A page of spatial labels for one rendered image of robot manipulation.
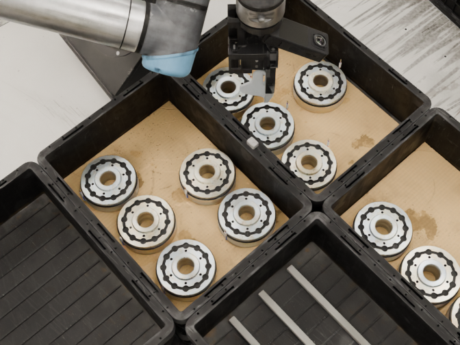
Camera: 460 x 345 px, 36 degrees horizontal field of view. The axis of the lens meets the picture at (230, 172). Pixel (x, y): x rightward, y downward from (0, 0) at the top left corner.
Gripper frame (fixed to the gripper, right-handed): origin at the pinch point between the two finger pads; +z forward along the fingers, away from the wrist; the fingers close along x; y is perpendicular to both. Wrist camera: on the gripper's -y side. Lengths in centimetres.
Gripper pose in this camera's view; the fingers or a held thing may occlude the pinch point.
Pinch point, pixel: (270, 84)
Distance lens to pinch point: 127.5
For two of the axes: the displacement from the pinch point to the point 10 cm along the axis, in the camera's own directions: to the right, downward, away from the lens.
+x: 0.0, 8.9, -4.5
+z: 0.2, 4.5, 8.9
